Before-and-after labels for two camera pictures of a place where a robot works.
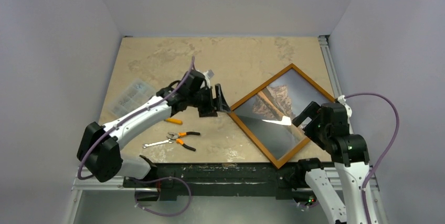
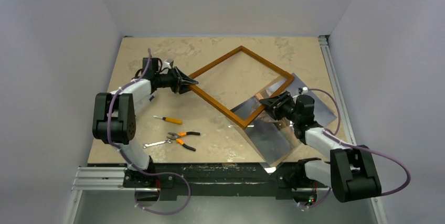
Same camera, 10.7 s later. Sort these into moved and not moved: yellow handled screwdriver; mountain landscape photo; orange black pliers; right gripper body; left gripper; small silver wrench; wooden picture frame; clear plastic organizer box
Moved: right gripper body; wooden picture frame; left gripper
Not moved: yellow handled screwdriver; mountain landscape photo; clear plastic organizer box; small silver wrench; orange black pliers
